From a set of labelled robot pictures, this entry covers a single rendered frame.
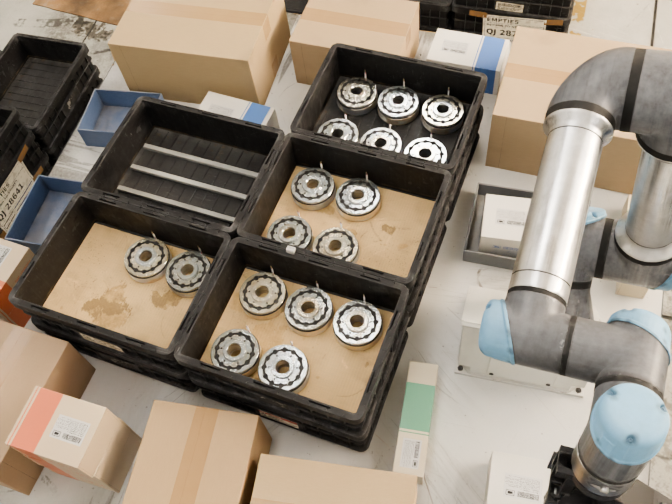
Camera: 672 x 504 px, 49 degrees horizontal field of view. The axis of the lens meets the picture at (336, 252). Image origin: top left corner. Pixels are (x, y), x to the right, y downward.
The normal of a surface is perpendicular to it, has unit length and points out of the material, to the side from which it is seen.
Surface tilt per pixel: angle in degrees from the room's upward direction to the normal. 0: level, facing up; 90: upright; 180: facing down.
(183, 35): 0
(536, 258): 22
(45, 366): 0
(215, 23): 0
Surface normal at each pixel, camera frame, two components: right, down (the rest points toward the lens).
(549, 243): -0.16, -0.41
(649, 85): -0.36, 0.05
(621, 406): -0.05, -0.61
